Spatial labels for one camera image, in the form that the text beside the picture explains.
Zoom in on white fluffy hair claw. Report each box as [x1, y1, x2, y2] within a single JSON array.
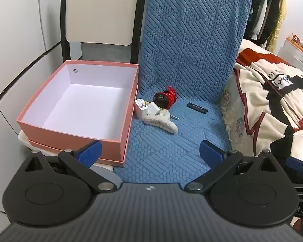
[[141, 111, 179, 135]]

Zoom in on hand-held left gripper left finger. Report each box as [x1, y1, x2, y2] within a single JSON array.
[[24, 139, 116, 192]]

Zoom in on white dresser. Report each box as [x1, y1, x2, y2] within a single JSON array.
[[277, 39, 303, 72]]

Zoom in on white charger with prongs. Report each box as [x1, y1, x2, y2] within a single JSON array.
[[134, 98, 150, 119]]

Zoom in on floral bed sheet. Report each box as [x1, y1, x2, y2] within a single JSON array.
[[220, 68, 258, 157]]

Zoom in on blue quilted chair cushion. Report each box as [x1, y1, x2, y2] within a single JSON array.
[[113, 0, 253, 185]]

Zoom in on red and black round toy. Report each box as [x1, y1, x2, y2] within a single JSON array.
[[153, 86, 177, 110]]

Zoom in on pink box lid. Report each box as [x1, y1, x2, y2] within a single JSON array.
[[28, 83, 140, 167]]

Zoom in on orange box with toy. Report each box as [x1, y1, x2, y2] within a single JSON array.
[[286, 34, 303, 49]]

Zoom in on yellow fluffy hanging coat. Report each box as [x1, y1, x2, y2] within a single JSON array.
[[266, 0, 288, 53]]

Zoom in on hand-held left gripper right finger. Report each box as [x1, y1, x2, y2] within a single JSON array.
[[185, 140, 284, 192]]

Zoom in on dark hanging clothes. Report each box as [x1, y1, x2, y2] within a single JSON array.
[[245, 0, 279, 44]]

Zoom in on black frame beige chair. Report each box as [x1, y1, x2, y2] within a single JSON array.
[[18, 0, 150, 184]]

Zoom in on black rectangular stick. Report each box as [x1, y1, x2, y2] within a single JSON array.
[[186, 102, 208, 114]]

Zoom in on white wardrobe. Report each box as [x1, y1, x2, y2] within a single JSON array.
[[0, 0, 67, 218]]

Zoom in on printed cream red blanket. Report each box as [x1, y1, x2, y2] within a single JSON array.
[[233, 39, 303, 163]]

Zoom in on pink cardboard box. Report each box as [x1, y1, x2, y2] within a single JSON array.
[[16, 60, 140, 162]]

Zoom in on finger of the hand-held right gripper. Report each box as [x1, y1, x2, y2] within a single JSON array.
[[286, 156, 303, 174]]

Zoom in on yellow handle screwdriver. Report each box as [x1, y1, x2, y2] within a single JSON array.
[[145, 101, 180, 120]]

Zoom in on white charger plug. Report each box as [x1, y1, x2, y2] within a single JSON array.
[[147, 102, 162, 116]]

